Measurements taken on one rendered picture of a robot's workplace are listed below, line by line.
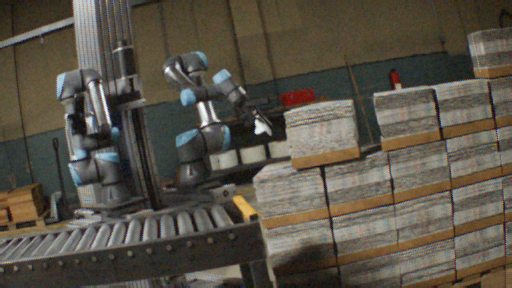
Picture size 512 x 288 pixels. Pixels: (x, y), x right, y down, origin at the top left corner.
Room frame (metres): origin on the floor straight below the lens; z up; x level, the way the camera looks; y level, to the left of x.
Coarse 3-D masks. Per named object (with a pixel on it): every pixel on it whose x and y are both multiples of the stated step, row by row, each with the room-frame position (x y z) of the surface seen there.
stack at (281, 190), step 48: (432, 144) 2.57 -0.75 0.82; (480, 144) 2.53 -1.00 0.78; (288, 192) 2.69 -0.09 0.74; (336, 192) 2.65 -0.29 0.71; (384, 192) 2.62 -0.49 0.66; (480, 192) 2.53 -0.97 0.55; (288, 240) 2.69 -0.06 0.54; (336, 240) 2.65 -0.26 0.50; (384, 240) 2.62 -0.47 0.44; (480, 240) 2.53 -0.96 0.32
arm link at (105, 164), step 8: (96, 160) 2.75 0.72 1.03; (104, 160) 2.74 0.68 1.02; (112, 160) 2.75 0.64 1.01; (96, 168) 2.73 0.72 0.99; (104, 168) 2.74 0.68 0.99; (112, 168) 2.75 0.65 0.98; (120, 168) 2.79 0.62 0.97; (104, 176) 2.74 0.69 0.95; (112, 176) 2.75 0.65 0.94; (120, 176) 2.78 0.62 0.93
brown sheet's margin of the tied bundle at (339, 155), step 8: (328, 152) 2.63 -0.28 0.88; (336, 152) 2.62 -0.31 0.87; (344, 152) 2.61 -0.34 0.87; (352, 152) 2.61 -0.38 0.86; (296, 160) 2.65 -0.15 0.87; (304, 160) 2.65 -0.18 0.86; (312, 160) 2.64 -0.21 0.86; (320, 160) 2.63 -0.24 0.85; (328, 160) 2.63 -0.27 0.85; (336, 160) 2.62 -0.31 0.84; (296, 168) 2.65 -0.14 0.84
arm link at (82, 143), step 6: (84, 132) 2.49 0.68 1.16; (78, 138) 2.47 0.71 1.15; (84, 138) 2.49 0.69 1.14; (90, 138) 2.49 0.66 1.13; (78, 144) 2.47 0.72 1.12; (84, 144) 2.48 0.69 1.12; (90, 144) 2.49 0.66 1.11; (96, 144) 2.50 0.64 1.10; (78, 150) 2.47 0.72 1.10; (84, 150) 2.48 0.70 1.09; (90, 150) 2.50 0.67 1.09; (96, 150) 2.52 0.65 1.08; (78, 156) 2.48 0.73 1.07; (84, 156) 2.48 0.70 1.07
